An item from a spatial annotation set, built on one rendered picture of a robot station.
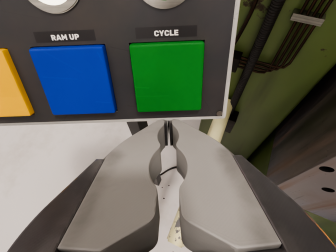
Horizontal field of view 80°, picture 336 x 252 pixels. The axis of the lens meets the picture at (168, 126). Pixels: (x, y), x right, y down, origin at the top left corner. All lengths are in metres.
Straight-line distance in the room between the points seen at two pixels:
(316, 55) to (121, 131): 1.11
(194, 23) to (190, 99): 0.08
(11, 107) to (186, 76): 0.20
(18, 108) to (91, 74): 0.10
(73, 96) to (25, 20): 0.08
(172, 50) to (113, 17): 0.06
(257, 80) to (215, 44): 0.40
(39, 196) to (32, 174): 0.15
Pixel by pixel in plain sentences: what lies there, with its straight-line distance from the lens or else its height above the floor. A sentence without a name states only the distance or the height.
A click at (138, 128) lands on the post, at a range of 0.54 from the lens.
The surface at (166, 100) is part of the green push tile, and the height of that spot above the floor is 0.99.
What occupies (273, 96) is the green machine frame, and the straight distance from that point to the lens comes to 0.65.
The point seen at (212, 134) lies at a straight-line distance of 0.61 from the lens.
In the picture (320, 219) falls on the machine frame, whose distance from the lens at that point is 0.87.
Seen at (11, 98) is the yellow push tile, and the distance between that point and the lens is 0.29.
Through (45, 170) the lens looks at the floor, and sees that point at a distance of 1.45.
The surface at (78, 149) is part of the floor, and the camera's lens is 1.41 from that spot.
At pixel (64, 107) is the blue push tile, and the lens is 0.26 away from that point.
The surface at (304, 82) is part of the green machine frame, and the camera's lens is 0.61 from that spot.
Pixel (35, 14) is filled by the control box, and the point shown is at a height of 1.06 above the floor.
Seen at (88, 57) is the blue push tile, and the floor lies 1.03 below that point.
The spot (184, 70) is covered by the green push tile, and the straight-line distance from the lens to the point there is 0.22.
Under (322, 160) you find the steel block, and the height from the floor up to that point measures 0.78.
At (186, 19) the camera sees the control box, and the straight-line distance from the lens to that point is 0.22.
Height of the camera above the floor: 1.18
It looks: 61 degrees down
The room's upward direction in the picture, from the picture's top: 4 degrees counter-clockwise
